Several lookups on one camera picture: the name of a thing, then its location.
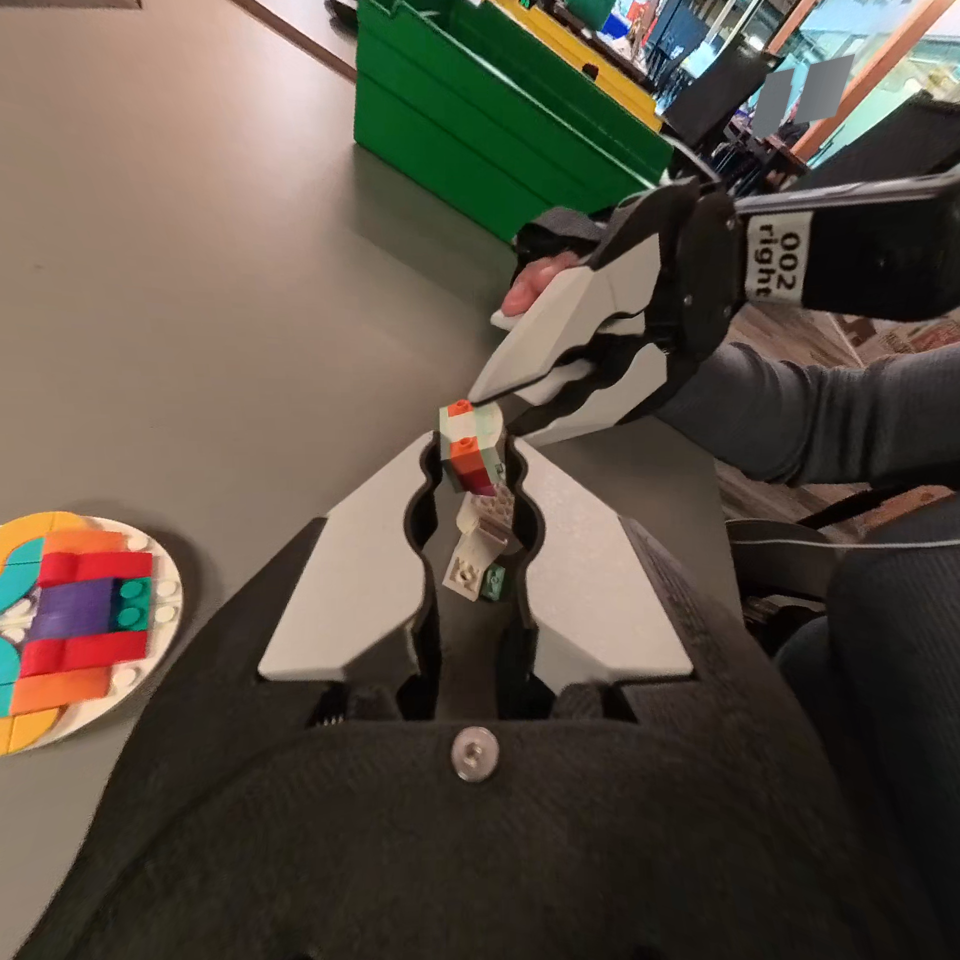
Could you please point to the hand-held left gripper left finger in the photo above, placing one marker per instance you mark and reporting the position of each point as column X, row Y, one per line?
column 345, row 592

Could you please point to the green plastic bin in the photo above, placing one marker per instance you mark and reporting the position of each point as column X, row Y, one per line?
column 465, row 127

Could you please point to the person's right forearm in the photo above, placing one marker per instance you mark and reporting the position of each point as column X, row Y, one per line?
column 825, row 420

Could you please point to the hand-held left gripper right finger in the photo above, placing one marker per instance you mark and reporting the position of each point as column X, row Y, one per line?
column 600, row 592

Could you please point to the white lego build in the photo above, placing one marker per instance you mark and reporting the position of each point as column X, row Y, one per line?
column 480, row 517

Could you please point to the round white rainbow lego plate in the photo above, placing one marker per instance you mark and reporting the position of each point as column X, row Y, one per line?
column 82, row 622

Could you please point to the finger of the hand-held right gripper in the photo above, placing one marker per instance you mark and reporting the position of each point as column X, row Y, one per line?
column 615, row 397
column 570, row 315

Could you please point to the person's right hand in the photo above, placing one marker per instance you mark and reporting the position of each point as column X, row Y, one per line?
column 532, row 281

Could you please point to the yellow plastic bin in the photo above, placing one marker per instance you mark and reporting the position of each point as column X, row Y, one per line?
column 585, row 67

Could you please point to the mint red orange lego block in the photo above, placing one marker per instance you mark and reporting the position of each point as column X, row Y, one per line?
column 469, row 454

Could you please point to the black office chair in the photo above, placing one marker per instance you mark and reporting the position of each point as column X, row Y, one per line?
column 720, row 97

